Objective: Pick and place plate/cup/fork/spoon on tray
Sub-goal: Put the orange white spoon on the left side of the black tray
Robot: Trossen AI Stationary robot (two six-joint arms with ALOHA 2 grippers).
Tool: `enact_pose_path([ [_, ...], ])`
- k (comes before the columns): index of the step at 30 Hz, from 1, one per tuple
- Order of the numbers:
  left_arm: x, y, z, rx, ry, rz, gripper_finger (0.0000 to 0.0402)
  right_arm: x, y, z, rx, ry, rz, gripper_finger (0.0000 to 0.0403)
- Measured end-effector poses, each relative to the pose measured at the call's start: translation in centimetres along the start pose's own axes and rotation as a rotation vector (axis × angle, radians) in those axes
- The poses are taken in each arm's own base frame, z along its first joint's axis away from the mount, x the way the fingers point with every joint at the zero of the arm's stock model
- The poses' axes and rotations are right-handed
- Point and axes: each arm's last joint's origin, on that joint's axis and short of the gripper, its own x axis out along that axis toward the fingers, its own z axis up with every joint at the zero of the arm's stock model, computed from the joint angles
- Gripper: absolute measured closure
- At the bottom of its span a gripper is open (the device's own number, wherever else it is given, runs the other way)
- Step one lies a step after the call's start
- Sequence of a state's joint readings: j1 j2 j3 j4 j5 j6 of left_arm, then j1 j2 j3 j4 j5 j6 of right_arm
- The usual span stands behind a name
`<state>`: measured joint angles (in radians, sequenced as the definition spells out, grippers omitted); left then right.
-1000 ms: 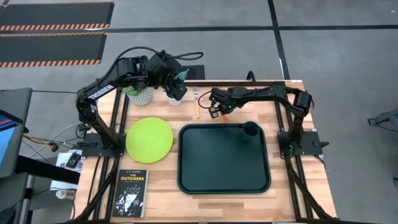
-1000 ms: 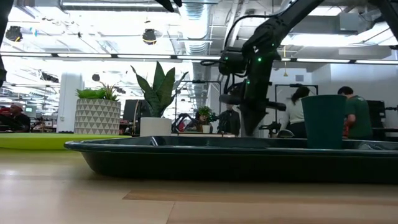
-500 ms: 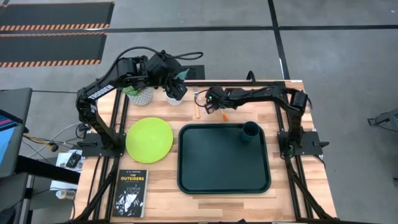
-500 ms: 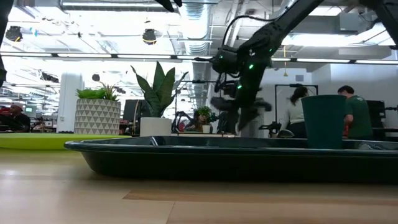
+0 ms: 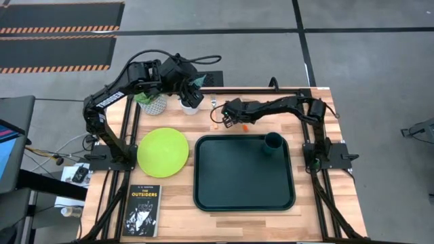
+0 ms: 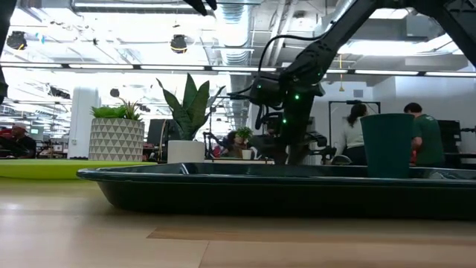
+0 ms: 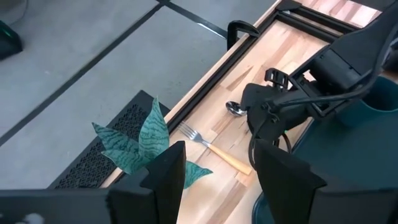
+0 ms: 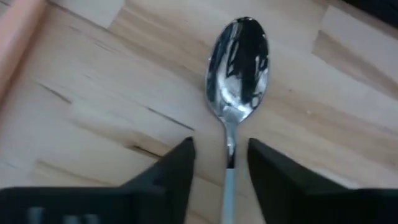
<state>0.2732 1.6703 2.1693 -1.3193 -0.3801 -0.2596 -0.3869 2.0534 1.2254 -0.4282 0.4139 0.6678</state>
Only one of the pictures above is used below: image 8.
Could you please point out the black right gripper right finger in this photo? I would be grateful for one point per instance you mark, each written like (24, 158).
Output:
(289, 193)

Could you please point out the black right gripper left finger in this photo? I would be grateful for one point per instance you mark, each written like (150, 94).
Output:
(155, 199)

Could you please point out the silver metal spoon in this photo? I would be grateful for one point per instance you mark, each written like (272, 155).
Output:
(237, 71)

